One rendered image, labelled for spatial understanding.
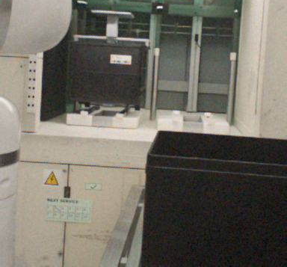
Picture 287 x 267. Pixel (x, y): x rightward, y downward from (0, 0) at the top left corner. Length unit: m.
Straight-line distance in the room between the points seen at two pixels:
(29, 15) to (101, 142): 0.75
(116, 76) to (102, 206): 0.38
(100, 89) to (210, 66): 0.79
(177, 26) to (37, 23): 1.60
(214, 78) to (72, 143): 1.00
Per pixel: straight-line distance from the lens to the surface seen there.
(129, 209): 1.04
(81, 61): 1.45
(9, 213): 0.57
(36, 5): 0.54
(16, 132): 0.56
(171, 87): 2.11
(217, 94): 2.13
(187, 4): 1.73
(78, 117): 1.46
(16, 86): 1.30
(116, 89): 1.43
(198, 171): 0.71
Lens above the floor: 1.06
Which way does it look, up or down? 3 degrees down
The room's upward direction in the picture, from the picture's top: 3 degrees clockwise
